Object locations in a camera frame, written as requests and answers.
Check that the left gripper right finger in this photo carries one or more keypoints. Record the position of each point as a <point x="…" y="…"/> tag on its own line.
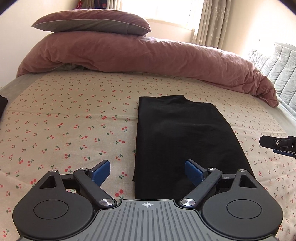
<point x="204" y="181"/>

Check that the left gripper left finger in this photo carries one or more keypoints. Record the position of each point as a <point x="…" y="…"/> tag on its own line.
<point x="89" y="182"/>

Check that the black pants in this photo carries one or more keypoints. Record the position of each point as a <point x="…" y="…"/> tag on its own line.
<point x="172" y="130"/>

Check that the cherry print bed sheet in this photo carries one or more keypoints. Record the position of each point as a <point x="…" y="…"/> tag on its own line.
<point x="65" y="120"/>

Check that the grey quilted blanket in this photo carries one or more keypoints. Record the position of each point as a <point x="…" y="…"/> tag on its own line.
<point x="277" y="63"/>

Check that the black garment at bed edge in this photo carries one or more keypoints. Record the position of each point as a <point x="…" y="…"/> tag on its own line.
<point x="3" y="104"/>

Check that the pink duvet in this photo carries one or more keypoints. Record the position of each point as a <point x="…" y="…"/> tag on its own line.
<point x="109" y="52"/>

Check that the beige curtain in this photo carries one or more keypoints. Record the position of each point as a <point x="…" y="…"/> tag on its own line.
<point x="213" y="23"/>

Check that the pink grey pillow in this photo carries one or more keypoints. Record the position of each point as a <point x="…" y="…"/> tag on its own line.
<point x="98" y="20"/>

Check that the red decoration by window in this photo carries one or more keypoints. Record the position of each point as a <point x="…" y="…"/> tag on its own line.
<point x="80" y="4"/>

